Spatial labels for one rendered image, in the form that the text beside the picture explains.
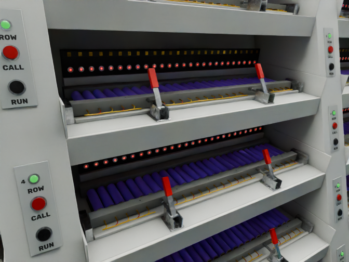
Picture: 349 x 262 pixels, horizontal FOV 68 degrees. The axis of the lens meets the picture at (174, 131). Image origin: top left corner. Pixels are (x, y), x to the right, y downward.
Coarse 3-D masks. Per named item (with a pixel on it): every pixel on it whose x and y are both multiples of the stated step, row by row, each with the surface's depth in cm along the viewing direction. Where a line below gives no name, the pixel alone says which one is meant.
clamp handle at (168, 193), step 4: (164, 180) 47; (168, 180) 47; (164, 184) 47; (168, 184) 47; (164, 188) 47; (168, 188) 47; (168, 192) 47; (168, 196) 47; (168, 200) 47; (172, 200) 47; (168, 204) 47; (172, 204) 47; (172, 208) 47; (172, 212) 47
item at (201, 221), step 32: (160, 160) 62; (320, 160) 68; (256, 192) 58; (288, 192) 61; (160, 224) 47; (192, 224) 48; (224, 224) 52; (96, 256) 40; (128, 256) 41; (160, 256) 46
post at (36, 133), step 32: (0, 0) 32; (32, 0) 34; (32, 32) 34; (32, 64) 34; (0, 128) 32; (32, 128) 34; (0, 160) 32; (32, 160) 34; (64, 160) 36; (0, 192) 32; (64, 192) 36; (0, 224) 33; (64, 224) 36; (32, 256) 34; (64, 256) 36
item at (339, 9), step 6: (342, 0) 66; (348, 0) 98; (342, 6) 98; (348, 6) 100; (342, 12) 80; (348, 12) 82; (342, 18) 77; (348, 18) 78; (342, 24) 70; (348, 24) 71; (342, 30) 71; (348, 30) 72; (342, 36) 72; (348, 36) 73
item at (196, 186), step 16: (272, 160) 67; (288, 160) 70; (208, 176) 58; (224, 176) 59; (240, 176) 61; (160, 192) 52; (176, 192) 52; (192, 192) 55; (112, 208) 47; (128, 208) 48; (144, 208) 50; (96, 224) 45
